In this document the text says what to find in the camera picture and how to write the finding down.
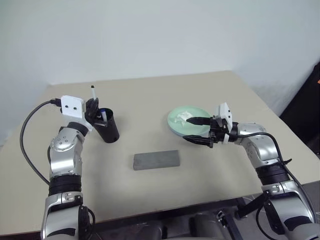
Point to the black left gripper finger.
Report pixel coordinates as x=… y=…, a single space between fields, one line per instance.
x=96 y=103
x=100 y=122

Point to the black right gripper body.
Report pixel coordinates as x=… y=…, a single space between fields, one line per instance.
x=217 y=131

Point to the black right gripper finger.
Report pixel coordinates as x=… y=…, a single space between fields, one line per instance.
x=198 y=140
x=200 y=120

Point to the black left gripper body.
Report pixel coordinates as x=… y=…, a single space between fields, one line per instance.
x=90 y=113

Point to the blue marker pen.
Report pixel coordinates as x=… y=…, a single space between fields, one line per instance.
x=103 y=113

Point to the white pen with black cap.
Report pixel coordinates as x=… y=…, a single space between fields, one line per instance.
x=93 y=93

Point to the light green plate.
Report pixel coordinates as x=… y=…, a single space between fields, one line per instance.
x=187 y=127

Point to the white tissue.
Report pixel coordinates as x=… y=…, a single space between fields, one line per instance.
x=183 y=117

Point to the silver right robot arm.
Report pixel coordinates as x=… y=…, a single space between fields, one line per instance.
x=265 y=150

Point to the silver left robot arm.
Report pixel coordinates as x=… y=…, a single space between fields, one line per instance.
x=63 y=160

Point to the black plastic cup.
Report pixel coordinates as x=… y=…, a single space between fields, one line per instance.
x=110 y=132

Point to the light blue plate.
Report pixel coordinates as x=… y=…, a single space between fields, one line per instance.
x=176 y=132

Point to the small black connector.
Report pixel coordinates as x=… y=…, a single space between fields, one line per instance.
x=221 y=217

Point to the black object with orange mark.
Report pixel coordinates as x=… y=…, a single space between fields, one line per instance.
x=305 y=112

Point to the dark rounded shape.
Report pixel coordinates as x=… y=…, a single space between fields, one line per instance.
x=156 y=232

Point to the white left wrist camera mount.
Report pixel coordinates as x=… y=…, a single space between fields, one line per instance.
x=72 y=107

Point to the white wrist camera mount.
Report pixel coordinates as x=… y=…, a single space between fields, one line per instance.
x=226 y=112
x=72 y=107

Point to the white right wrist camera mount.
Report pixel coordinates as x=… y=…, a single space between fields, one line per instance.
x=226 y=112

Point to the black metal bracket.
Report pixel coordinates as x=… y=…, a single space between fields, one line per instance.
x=250 y=206

